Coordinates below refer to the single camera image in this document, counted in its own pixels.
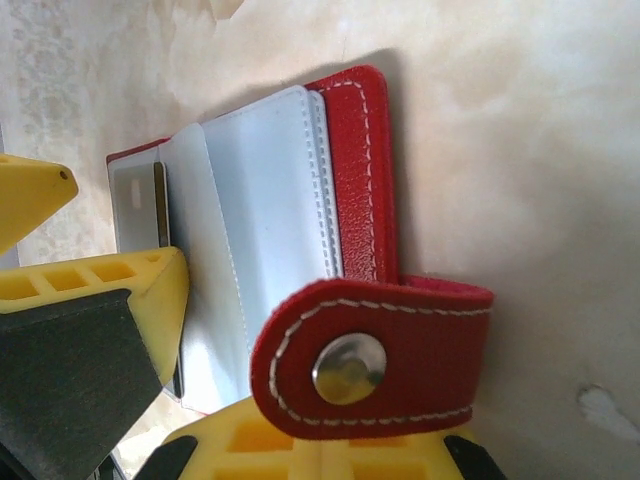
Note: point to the red leather card holder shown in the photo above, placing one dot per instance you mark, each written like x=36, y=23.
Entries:
x=360, y=175

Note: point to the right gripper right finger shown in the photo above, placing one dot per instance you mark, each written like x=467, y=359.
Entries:
x=400, y=460

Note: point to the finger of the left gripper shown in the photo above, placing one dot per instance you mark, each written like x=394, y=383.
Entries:
x=30, y=195
x=100, y=340

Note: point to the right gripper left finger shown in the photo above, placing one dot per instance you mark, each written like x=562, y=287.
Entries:
x=225, y=450

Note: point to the credit card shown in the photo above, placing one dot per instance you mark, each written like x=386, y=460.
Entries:
x=140, y=215

